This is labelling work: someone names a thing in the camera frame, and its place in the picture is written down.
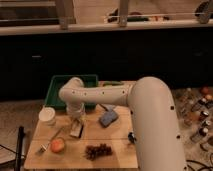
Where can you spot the grey cloth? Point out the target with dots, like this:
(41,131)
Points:
(108,107)

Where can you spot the green plastic tray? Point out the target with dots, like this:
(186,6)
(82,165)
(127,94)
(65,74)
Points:
(52,98)

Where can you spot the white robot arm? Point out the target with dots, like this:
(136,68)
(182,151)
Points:
(155,124)

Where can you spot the spice bottles cluster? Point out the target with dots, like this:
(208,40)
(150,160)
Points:
(193,110)

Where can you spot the bunch of dark grapes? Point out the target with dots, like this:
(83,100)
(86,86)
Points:
(93,152)

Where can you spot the orange peach fruit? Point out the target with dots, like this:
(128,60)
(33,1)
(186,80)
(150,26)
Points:
(57,145)

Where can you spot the wooden board eraser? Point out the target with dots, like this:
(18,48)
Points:
(76,128)

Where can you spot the blue sponge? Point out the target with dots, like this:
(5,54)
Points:
(107,118)

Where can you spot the white plastic cup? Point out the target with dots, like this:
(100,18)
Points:
(47,116)

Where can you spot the metal fork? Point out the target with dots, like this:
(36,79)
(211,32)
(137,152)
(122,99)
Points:
(45,146)

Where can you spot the black pole stand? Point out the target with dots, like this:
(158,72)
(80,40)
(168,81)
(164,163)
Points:
(18,156)

